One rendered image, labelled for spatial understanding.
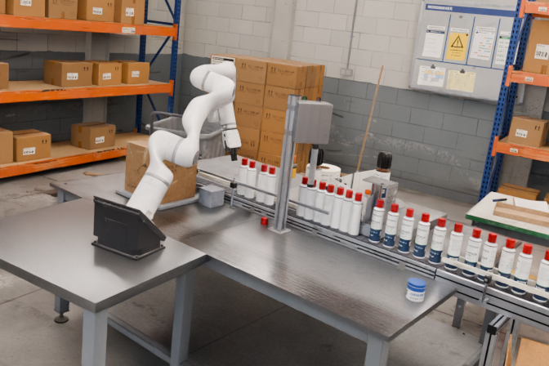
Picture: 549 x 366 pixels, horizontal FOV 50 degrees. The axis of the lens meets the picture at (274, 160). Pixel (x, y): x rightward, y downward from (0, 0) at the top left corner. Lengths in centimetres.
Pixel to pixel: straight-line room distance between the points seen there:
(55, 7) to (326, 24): 330
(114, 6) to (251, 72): 175
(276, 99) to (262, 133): 42
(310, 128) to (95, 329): 128
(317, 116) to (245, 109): 388
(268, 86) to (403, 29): 189
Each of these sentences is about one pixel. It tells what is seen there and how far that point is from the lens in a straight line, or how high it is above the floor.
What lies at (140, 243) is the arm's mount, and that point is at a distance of 245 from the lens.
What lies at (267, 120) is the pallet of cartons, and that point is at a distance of 648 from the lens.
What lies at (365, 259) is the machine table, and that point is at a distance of 272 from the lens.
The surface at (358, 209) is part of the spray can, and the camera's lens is 279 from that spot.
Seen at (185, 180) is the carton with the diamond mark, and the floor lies 95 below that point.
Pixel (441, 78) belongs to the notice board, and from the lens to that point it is 709.
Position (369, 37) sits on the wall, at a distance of 752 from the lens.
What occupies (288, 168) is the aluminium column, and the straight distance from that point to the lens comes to 281.
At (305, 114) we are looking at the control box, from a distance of 273.
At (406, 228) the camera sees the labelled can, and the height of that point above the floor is 100.
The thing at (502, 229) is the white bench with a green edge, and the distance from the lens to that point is 387.
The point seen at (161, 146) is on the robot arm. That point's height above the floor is 124.
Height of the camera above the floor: 182
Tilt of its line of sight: 13 degrees down
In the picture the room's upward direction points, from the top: 6 degrees clockwise
